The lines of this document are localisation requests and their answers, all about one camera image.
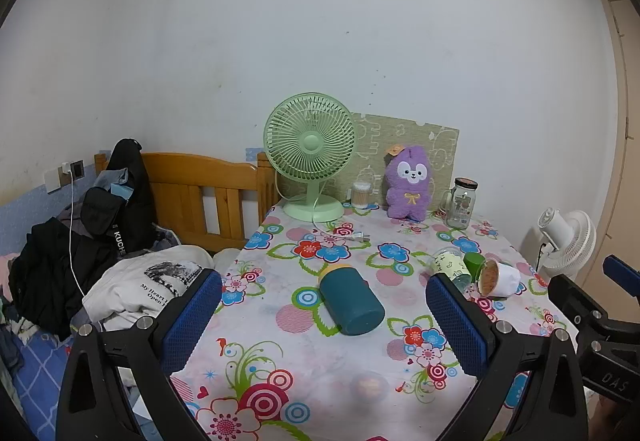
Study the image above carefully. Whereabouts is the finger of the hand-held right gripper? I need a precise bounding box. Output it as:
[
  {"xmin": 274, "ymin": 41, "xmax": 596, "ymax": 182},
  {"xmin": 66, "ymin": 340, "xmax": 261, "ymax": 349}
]
[
  {"xmin": 602, "ymin": 255, "xmax": 640, "ymax": 297},
  {"xmin": 547, "ymin": 273, "xmax": 626, "ymax": 347}
]

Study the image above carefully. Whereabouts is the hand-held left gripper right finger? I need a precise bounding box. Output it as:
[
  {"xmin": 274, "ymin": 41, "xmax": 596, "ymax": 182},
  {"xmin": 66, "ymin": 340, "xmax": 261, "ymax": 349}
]
[{"xmin": 425, "ymin": 272, "xmax": 588, "ymax": 441}]

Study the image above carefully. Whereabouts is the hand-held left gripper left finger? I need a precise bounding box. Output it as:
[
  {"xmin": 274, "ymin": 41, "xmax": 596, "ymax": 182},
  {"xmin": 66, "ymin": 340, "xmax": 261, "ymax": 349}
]
[{"xmin": 56, "ymin": 268, "xmax": 223, "ymax": 441}]

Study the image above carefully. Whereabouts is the teal cup with yellow lid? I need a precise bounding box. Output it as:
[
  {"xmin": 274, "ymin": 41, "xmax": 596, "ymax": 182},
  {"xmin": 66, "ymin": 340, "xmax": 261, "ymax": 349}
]
[{"xmin": 319, "ymin": 263, "xmax": 386, "ymax": 337}]

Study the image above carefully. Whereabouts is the small green cup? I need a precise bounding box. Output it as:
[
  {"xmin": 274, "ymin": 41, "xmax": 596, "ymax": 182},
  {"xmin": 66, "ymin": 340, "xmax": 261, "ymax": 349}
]
[{"xmin": 462, "ymin": 252, "xmax": 487, "ymax": 280}]

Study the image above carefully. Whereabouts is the white cup with brown inside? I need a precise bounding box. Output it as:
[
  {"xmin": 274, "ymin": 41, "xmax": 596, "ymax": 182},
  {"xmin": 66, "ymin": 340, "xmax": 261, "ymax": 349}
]
[{"xmin": 477, "ymin": 258, "xmax": 524, "ymax": 298}]

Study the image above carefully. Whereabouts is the white printed shirt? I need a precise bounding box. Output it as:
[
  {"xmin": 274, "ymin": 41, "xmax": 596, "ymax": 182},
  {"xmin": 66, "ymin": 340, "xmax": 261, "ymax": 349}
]
[{"xmin": 82, "ymin": 245, "xmax": 217, "ymax": 338}]

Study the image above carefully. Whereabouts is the white standing fan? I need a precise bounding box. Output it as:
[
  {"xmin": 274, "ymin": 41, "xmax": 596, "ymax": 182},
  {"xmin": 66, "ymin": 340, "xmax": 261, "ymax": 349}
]
[{"xmin": 537, "ymin": 207, "xmax": 597, "ymax": 283}]

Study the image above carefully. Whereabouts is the glass jar mug with lid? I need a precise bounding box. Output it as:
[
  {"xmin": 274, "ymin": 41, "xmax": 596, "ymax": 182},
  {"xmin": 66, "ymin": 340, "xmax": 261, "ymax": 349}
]
[{"xmin": 439, "ymin": 178, "xmax": 479, "ymax": 229}]

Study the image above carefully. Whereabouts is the floral tablecloth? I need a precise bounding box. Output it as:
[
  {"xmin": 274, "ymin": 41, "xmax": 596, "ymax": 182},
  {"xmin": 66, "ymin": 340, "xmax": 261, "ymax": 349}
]
[{"xmin": 169, "ymin": 202, "xmax": 582, "ymax": 441}]

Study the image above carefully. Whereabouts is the wooden bed headboard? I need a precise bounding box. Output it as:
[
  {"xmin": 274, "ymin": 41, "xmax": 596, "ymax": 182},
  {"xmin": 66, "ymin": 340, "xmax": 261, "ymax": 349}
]
[{"xmin": 94, "ymin": 151, "xmax": 282, "ymax": 253}]

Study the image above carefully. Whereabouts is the black backpack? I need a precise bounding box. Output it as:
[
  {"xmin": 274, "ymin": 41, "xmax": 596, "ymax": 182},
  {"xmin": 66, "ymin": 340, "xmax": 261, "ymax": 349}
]
[{"xmin": 106, "ymin": 138, "xmax": 157, "ymax": 258}]

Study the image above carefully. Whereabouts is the beige door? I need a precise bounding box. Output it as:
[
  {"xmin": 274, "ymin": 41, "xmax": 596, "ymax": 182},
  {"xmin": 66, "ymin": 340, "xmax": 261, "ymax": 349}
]
[{"xmin": 588, "ymin": 0, "xmax": 640, "ymax": 322}]

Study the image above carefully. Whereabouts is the pile of dark clothes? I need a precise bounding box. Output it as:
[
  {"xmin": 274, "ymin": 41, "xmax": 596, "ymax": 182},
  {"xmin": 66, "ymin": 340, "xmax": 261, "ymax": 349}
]
[{"xmin": 8, "ymin": 215, "xmax": 123, "ymax": 339}]

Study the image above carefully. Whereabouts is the purple plush toy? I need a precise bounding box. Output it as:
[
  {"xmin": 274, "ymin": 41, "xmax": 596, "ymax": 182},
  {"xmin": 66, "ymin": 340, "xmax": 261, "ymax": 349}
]
[{"xmin": 382, "ymin": 144, "xmax": 435, "ymax": 221}]

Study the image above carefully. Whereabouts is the clear cotton swab box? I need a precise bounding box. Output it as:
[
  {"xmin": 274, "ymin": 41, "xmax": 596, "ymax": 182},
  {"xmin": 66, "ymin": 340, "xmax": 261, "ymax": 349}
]
[{"xmin": 351, "ymin": 181, "xmax": 376, "ymax": 209}]

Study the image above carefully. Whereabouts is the blue patterned bedsheet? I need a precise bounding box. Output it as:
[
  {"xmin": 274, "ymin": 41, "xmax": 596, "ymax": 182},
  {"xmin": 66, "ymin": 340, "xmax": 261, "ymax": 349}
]
[{"xmin": 0, "ymin": 321, "xmax": 81, "ymax": 427}]

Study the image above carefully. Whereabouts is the beige patterned board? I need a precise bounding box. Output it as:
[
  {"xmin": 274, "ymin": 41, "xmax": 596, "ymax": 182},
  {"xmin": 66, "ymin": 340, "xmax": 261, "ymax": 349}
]
[{"xmin": 344, "ymin": 111, "xmax": 461, "ymax": 213}]

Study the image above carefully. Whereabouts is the green desk fan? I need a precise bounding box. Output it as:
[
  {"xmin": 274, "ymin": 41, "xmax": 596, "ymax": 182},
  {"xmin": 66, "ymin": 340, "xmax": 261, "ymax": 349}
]
[{"xmin": 263, "ymin": 92, "xmax": 357, "ymax": 224}]

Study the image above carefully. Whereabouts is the white charging cable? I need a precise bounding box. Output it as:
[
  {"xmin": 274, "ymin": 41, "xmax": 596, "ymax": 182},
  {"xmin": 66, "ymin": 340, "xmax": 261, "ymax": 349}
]
[{"xmin": 69, "ymin": 174, "xmax": 87, "ymax": 297}]

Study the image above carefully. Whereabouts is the white fan power cable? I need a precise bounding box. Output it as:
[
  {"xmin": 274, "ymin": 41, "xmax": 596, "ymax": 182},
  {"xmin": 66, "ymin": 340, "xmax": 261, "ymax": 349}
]
[{"xmin": 312, "ymin": 181, "xmax": 371, "ymax": 245}]

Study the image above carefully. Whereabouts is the wall socket with charger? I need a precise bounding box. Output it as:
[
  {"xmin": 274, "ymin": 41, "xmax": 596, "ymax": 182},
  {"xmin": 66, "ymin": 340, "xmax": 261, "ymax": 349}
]
[{"xmin": 44, "ymin": 160, "xmax": 85, "ymax": 195}]

